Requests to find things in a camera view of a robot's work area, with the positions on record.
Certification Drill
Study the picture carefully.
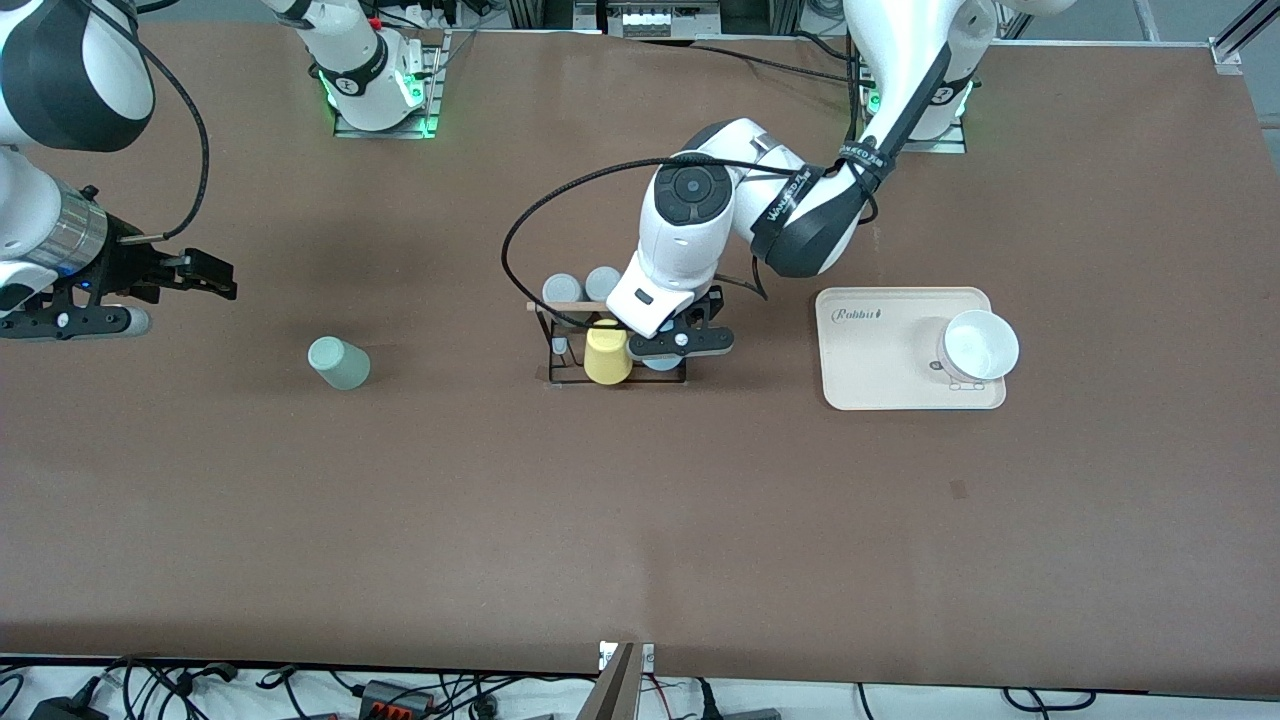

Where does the pale green cup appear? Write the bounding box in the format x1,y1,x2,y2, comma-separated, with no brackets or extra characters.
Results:
307,336,372,392

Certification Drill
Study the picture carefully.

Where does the yellow cup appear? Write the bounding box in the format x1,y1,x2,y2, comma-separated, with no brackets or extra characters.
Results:
584,319,635,387

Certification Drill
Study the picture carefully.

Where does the beige rabbit tray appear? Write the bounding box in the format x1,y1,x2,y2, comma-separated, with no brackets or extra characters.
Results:
815,287,1008,412

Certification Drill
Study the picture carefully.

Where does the white bowl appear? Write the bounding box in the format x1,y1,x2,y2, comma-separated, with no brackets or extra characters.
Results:
937,309,1021,387

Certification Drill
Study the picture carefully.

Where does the grey device with white buttons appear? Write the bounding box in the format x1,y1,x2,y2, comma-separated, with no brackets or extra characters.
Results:
598,0,723,39

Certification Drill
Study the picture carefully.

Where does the black power adapter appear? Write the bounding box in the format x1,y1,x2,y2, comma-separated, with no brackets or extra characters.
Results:
28,693,109,720

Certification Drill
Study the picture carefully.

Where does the black orange connector box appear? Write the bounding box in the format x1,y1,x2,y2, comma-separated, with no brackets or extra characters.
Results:
358,680,438,719

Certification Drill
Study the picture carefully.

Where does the black wire cup rack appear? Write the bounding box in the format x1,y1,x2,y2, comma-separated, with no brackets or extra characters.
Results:
526,299,693,389

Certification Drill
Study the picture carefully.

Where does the black cable across table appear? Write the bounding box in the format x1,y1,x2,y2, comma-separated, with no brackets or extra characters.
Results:
620,36,863,89

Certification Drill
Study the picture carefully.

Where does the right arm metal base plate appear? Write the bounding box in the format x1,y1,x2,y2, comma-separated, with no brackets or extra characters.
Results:
332,30,447,140

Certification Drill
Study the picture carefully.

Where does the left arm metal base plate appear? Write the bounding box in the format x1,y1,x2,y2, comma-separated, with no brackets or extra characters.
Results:
861,60,969,155

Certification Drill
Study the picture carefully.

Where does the metal camera bracket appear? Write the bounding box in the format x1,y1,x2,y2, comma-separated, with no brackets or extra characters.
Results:
575,640,657,720

